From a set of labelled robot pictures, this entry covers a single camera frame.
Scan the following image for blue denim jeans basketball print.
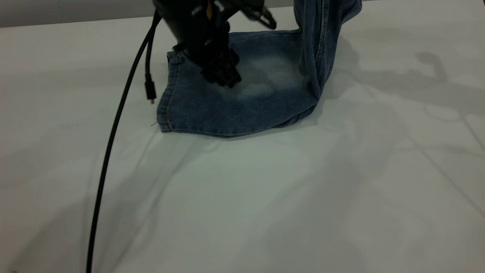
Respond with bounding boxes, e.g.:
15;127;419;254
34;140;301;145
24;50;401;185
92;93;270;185
156;0;362;138

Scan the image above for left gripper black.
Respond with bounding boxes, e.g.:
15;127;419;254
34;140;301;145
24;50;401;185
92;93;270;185
182;19;242;88

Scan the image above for black cable with USB plug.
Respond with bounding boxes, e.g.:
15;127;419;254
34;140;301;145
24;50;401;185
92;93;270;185
144;23;161;105

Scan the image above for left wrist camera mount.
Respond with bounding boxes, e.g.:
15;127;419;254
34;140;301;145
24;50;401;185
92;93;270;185
212;0;277;30

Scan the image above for thick black braided cable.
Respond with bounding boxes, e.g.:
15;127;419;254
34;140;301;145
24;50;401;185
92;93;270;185
85;11;163;273

